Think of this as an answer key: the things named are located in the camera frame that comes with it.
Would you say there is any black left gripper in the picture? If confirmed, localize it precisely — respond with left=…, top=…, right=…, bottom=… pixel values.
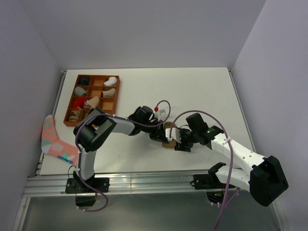
left=141, top=120, right=168, bottom=144

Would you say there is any tan ribbed sock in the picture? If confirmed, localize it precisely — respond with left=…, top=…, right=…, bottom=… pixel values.
left=162, top=121, right=181, bottom=149

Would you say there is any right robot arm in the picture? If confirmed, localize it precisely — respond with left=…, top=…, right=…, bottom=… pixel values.
left=166, top=112, right=289, bottom=206

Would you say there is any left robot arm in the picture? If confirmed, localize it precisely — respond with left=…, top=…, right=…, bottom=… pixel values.
left=73, top=106, right=168, bottom=192

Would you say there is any cream rolled sock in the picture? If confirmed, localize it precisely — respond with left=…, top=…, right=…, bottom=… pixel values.
left=101, top=88, right=116, bottom=98

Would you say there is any white rolled sock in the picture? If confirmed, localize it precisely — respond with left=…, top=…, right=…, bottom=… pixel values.
left=103, top=77, right=117, bottom=87

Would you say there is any beige rolled sock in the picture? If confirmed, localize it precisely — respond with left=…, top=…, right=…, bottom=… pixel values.
left=84, top=96, right=100, bottom=109

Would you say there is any brown compartment sock tray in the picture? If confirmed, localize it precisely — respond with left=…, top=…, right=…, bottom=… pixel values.
left=64, top=75, right=120, bottom=127

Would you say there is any red rolled sock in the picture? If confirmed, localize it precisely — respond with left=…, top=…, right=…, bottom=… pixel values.
left=73, top=97, right=86, bottom=108

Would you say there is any tan patterned rolled sock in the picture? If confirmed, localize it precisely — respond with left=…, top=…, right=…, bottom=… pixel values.
left=68, top=107, right=82, bottom=122

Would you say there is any dark teal rolled sock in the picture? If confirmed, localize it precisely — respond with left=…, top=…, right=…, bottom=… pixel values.
left=79, top=77, right=90, bottom=85

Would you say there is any grey rolled sock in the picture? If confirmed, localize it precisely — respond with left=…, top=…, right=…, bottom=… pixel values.
left=74, top=86, right=87, bottom=97

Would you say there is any pink patterned sock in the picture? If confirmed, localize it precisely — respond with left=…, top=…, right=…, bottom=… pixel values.
left=41, top=115, right=79, bottom=167

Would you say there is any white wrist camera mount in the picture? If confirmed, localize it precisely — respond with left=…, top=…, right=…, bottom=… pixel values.
left=165, top=127, right=181, bottom=143

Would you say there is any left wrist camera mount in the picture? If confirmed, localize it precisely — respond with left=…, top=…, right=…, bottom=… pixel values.
left=154, top=107, right=166, bottom=121

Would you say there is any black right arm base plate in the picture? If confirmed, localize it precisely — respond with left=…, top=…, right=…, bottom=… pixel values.
left=190, top=173, right=226, bottom=190

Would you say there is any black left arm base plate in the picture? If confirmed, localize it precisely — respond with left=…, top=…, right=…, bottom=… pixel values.
left=65, top=177, right=110, bottom=194

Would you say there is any aluminium frame rail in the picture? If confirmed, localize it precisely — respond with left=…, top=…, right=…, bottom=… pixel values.
left=23, top=170, right=207, bottom=197

